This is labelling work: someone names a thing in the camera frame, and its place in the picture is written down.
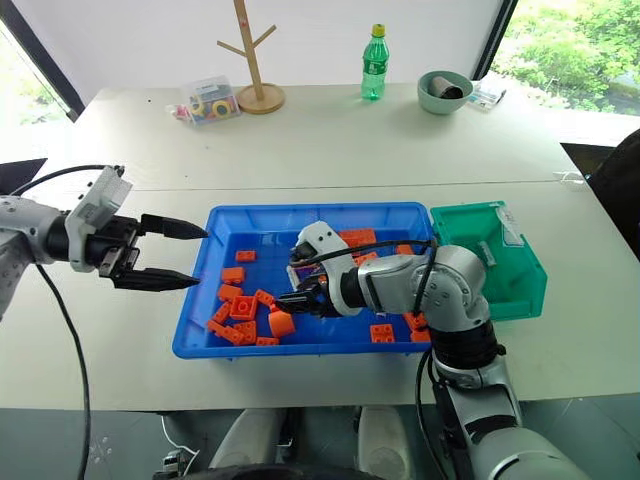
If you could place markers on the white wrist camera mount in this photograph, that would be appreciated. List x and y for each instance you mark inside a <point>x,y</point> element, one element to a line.
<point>97,200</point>
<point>322,240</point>

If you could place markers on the pale green bowl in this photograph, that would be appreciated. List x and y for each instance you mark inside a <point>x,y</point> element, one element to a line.
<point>442,105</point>

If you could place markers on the green plastic soda bottle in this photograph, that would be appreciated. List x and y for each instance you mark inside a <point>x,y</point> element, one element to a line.
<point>374,70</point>

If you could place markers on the large smooth orange block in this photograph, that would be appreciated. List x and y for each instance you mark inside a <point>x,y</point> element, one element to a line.
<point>281,323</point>

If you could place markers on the white label card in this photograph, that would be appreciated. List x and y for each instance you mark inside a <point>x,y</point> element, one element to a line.
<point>514,230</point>

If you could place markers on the dark cylinder cup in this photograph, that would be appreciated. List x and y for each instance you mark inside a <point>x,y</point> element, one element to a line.
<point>447,87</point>

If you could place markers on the long orange toy brick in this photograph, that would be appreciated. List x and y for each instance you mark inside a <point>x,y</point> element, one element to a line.
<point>360,236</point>
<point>225,332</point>

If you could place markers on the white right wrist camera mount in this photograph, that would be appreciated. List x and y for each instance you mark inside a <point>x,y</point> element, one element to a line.
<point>322,240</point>

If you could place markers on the wooden mug tree stand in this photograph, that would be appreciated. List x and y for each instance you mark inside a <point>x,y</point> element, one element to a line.
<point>260,97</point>

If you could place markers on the small orange toy brick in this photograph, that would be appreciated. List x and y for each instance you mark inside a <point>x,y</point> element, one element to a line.
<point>246,256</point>
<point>405,249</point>

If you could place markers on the blue plastic bin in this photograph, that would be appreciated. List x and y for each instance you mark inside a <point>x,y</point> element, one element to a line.
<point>320,347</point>

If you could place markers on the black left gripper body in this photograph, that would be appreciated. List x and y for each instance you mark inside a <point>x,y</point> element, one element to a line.
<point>112,245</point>

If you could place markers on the small pink toy piece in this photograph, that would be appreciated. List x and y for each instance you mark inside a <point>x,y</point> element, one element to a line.
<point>177,111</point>

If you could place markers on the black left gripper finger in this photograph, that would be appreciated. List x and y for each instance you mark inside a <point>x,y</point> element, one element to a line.
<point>160,280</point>
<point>175,229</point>

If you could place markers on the black flat object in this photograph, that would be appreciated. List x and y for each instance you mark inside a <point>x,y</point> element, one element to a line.
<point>20,175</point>

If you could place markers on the square orange toy brick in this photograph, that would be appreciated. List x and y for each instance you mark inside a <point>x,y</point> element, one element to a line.
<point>243,307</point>
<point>247,331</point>
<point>382,334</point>

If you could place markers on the grey rounded robot leg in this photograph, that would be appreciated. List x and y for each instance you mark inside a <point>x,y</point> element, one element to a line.
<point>247,440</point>
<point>385,445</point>

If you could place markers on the green plastic bin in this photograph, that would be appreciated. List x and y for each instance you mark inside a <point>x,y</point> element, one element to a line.
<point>515,295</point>

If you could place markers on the small clear plastic box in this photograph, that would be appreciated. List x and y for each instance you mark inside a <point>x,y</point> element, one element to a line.
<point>487,94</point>

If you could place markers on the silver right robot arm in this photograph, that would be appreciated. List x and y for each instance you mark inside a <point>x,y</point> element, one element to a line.
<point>450,280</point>

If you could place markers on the clear box of tape rolls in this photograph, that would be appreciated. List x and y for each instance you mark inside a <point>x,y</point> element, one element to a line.
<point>212,102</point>

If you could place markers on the flat orange toy brick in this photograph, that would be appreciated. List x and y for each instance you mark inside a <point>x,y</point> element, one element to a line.
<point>267,341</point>

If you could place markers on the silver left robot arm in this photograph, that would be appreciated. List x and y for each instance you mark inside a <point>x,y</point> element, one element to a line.
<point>25,225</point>

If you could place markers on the grey battery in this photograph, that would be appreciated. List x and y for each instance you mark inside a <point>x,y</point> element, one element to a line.
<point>487,253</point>

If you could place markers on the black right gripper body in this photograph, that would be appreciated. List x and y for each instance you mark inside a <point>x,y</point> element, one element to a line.
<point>326,304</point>

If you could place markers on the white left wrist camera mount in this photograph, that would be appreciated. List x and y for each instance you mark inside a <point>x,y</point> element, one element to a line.
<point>97,200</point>

